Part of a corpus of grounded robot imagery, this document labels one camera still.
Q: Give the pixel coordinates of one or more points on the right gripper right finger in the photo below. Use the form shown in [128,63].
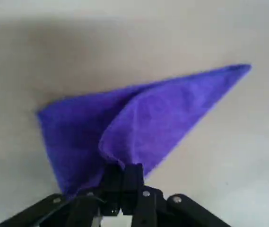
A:
[153,208]

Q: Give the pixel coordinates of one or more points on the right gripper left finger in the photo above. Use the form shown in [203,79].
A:
[87,208]

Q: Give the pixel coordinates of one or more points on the purple towel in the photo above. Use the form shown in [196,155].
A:
[148,113]

